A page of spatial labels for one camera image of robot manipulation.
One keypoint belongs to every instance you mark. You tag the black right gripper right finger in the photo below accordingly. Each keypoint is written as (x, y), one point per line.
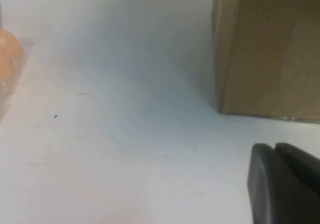
(300, 166)

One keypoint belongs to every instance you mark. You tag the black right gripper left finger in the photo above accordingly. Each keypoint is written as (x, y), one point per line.
(265, 196)

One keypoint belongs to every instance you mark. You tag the brown cardboard box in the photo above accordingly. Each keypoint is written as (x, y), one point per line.
(270, 59)

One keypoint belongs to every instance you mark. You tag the clear plastic egg tray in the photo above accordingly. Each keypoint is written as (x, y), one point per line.
(15, 84)

